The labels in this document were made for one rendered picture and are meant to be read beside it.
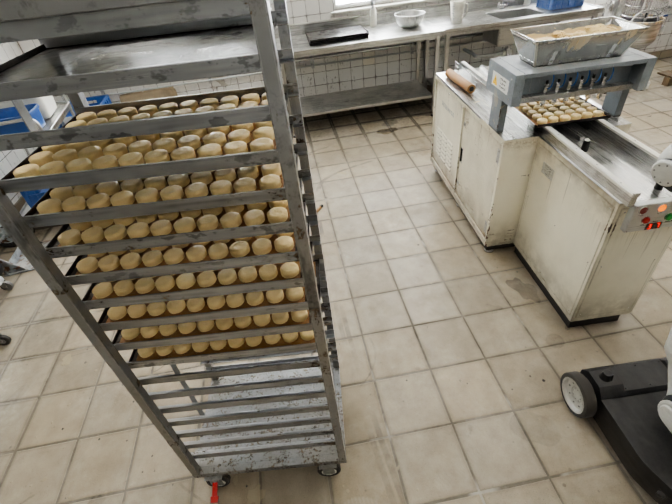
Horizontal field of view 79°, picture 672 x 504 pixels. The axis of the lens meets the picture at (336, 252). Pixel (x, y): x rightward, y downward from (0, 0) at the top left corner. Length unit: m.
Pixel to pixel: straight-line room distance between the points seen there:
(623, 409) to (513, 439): 0.46
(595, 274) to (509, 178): 0.72
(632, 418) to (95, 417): 2.50
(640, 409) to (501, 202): 1.27
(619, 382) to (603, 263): 0.53
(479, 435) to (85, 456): 1.85
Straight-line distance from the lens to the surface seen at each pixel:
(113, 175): 0.97
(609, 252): 2.25
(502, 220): 2.78
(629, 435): 2.13
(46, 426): 2.70
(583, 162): 2.26
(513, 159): 2.56
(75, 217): 1.07
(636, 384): 2.26
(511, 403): 2.24
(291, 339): 1.29
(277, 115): 0.79
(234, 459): 1.97
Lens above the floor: 1.87
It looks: 40 degrees down
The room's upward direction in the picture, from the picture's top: 7 degrees counter-clockwise
